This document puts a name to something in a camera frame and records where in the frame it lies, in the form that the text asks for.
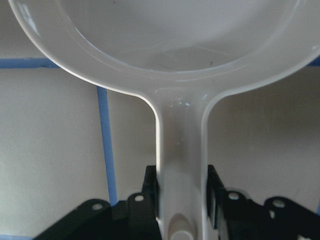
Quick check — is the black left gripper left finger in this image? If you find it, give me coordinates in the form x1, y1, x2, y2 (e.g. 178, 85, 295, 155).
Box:
35, 165, 162, 240

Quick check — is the beige plastic dustpan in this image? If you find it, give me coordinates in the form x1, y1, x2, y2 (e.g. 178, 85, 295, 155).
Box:
9, 0, 320, 240

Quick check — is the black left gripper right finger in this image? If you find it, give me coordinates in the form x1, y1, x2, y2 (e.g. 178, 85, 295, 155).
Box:
206, 165, 320, 240

